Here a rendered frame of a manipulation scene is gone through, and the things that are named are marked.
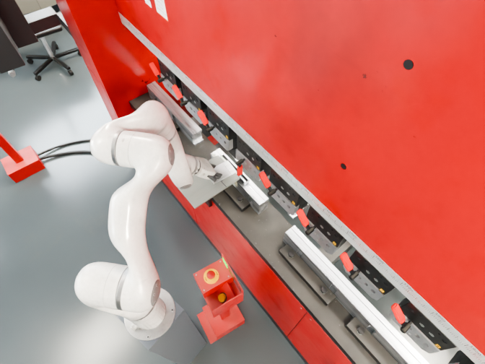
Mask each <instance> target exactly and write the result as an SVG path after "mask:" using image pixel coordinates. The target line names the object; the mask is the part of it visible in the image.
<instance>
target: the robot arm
mask: <svg viewBox="0 0 485 364"><path fill-rule="evenodd" d="M89 148H90V151H91V153H92V155H93V157H94V158H95V159H96V160H98V161H100V162H102V163H105V164H107V165H115V166H121V167H127V168H135V170H136V174H135V176H134V177H133V178H132V179H131V180H130V181H129V182H128V183H126V184H124V185H123V186H121V187H120V188H119V189H118V190H117V191H115V192H114V194H113V195H112V197H111V199H110V206H109V213H108V232H109V236H110V239H111V242H112V243H113V245H114V246H115V247H116V249H117V250H118V251H119V252H120V253H121V254H122V256H123V257H124V259H125V260H126V262H127V264H128V266H126V265H122V264H114V263H108V262H94V263H91V264H88V265H86V266H85V267H84V268H83V269H82V270H81V271H80V272H79V273H78V275H77V278H76V280H75V284H74V289H75V293H76V295H77V297H78V299H80V300H81V301H82V302H83V304H85V305H87V306H89V307H92V308H96V309H98V310H101V311H104V312H108V313H112V314H115V315H118V316H122V317H124V323H125V326H126V328H127V330H128V332H129V333H130V334H131V335H132V336H133V337H135V338H137V339H140V340H144V341H149V340H153V339H156V338H159V337H161V336H162V335H163V334H164V333H165V332H166V331H167V330H168V329H169V328H170V327H171V325H172V323H173V321H174V318H175V302H174V300H173V299H172V296H171V295H170V294H169V293H168V292H167V291H166V290H163V289H162V288H161V286H160V277H159V275H158V272H157V269H156V266H155V265H154V262H153V260H152V257H151V255H150V252H149V249H148V247H147V239H146V218H147V205H148V201H149V196H150V194H151V192H152V190H153V189H154V187H155V186H156V185H157V184H158V183H159V182H160V181H161V180H162V179H163V178H164V177H165V176H166V175H167V174H168V175H169V177H170V178H171V180H172V182H173V183H174V184H175V185H176V186H177V187H178V188H179V189H188V188H190V187H191V186H192V185H193V175H195V176H198V177H200V178H205V179H211V180H213V182H215V181H216V180H217V179H220V178H221V176H222V174H221V173H216V171H215V169H214V168H215V167H216V165H214V164H210V163H209V161H208V160H207V159H205V158H202V157H194V156H191V155H187V154H185V152H184V149H183V146H182V143H181V140H180V137H179V135H178V132H177V130H176V128H175V125H174V123H173V121H172V119H171V117H170V114H169V112H168V110H167V109H166V107H165V106H164V105H163V104H161V103H160V102H158V101H156V100H149V101H146V102H145V103H144V104H142V105H141V106H140V107H139V108H138V109H137V110H136V111H134V112H133V113H131V114H129V115H127V116H124V117H121V118H117V119H115V120H113V121H110V122H108V123H106V124H105V125H103V126H101V127H100V128H99V129H98V130H97V131H96V132H95V133H94V134H93V136H92V138H91V140H90V143H89Z"/></svg>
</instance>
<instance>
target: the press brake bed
mask: <svg viewBox="0 0 485 364"><path fill-rule="evenodd" d="M161 182H162V183H163V184H164V186H165V187H166V188H167V190H168V191H169V192H170V193H171V194H172V196H173V197H174V198H175V200H176V201H177V202H178V203H179V205H180V206H181V207H182V208H183V210H184V211H185V213H186V214H187V215H188V216H189V217H190V218H191V220H192V221H193V222H194V224H195V225H196V226H197V228H198V229H199V230H200V231H201V232H202V233H203V235H204V236H205V238H206V239H207V240H208V242H210V244H211V245H212V246H213V247H214V249H215V250H216V251H217V253H218V254H219V255H220V256H221V257H222V254H223V255H224V257H225V259H226V260H227V263H228V264H229V266H230V268H231V270H232V271H233V273H234V274H235V275H236V277H237V278H238V279H239V281H241V283H242V284H243V285H244V287H245V288H246V289H247V291H248V292H249V293H250V294H251V295H252V296H253V298H254V299H255V301H256V302H257V303H258V305H259V306H260V307H261V308H262V309H263V311H264V312H265V313H266V315H267V316H268V317H269V318H270V319H271V321H272V322H273V323H274V325H275V326H276V327H277V329H278V330H279V331H280V332H281V333H282V334H283V336H284V337H285V338H286V340H287V341H288V342H289V343H290V345H291V346H292V347H293V348H294V350H295V351H296V352H297V354H298V355H299V356H300V357H301V358H302V360H303V361H304V362H305V364H352V363H351V362H350V361H349V359H348V358H347V357H346V356H345V355H344V353H342V351H340V349H339V348H338V347H337V346H336V344H335V343H334V342H333V341H332V340H331V338H330V337H329V336H328V335H327V334H326V333H325V332H324V331H323V330H322V328H321V327H320V326H319V325H318V323H317V322H316V321H315V320H314V319H313V317H312V316H311V315H310V314H309V313H308V312H307V311H306V310H305V308H304V307H303V306H302V305H301V304H300V302H299V301H298V300H297V299H296V298H295V296H293V294H291V292H290V291H289V290H288V289H287V287H286V286H285V285H284V284H283V283H282V281H281V280H280V279H279V278H278V277H277V276H276V275H275V274H274V272H273V271H272V270H271V269H270V268H269V267H268V265H267V264H266V263H265V262H264V260H263V259H262V258H261V257H260V256H259V255H258V254H257V253H256V252H255V250H254V249H253V248H252V247H251V245H250V244H249V243H248V242H247V241H246V239H244V237H242V235H241V234H240V233H239V232H238V231H237V229H236V228H235V227H234V226H233V224H232V223H231V222H230V221H229V220H228V219H227V218H226V217H225V216H224V214H223V213H222V212H221V211H220V209H219V208H218V207H217V206H216V205H215V203H214V202H213V201H211V203H212V206H211V207H208V205H207V204H206V203H203V204H202V205H201V206H199V207H197V208H196V209H194V208H193V206H192V205H191V204H190V202H189V201H188V200H187V199H186V198H185V197H184V195H183V194H182V193H181V192H180V190H179V189H178V188H177V186H176V185H175V184H174V183H173V182H172V180H171V178H170V177H169V175H168V174H167V175H166V176H165V177H164V178H163V179H162V180H161Z"/></svg>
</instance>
